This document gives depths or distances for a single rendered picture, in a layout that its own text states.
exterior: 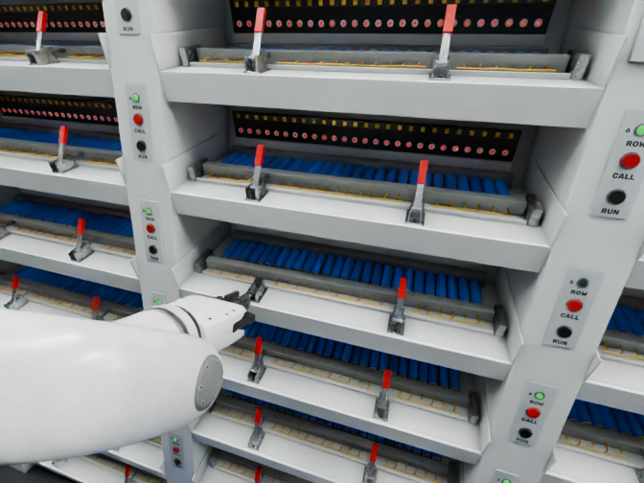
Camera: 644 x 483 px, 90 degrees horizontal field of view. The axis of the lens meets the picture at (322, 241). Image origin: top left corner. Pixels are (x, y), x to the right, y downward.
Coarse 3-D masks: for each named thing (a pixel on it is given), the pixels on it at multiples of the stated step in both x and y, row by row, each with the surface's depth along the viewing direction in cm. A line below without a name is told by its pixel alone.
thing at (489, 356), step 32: (224, 224) 77; (192, 256) 67; (416, 256) 67; (192, 288) 64; (224, 288) 64; (480, 288) 63; (256, 320) 63; (288, 320) 60; (320, 320) 57; (352, 320) 57; (384, 320) 57; (416, 320) 57; (448, 320) 57; (480, 320) 57; (512, 320) 52; (384, 352) 57; (416, 352) 55; (448, 352) 52; (480, 352) 52; (512, 352) 50
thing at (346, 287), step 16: (240, 272) 67; (256, 272) 66; (272, 272) 64; (288, 272) 64; (304, 272) 64; (320, 288) 63; (336, 288) 62; (352, 288) 61; (368, 288) 60; (384, 288) 60; (416, 304) 59; (432, 304) 58; (448, 304) 57; (464, 304) 57; (480, 304) 57; (464, 320) 56
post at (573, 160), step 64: (576, 0) 49; (640, 0) 34; (640, 64) 35; (576, 128) 42; (576, 192) 41; (640, 192) 39; (576, 256) 43; (512, 384) 51; (576, 384) 48; (512, 448) 54
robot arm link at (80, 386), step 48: (0, 336) 19; (48, 336) 20; (96, 336) 21; (144, 336) 23; (192, 336) 29; (0, 384) 18; (48, 384) 19; (96, 384) 20; (144, 384) 22; (192, 384) 26; (0, 432) 18; (48, 432) 18; (96, 432) 20; (144, 432) 23
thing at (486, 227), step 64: (256, 128) 68; (320, 128) 64; (384, 128) 60; (448, 128) 57; (192, 192) 58; (256, 192) 54; (320, 192) 57; (384, 192) 54; (448, 192) 51; (512, 192) 56; (448, 256) 49; (512, 256) 46
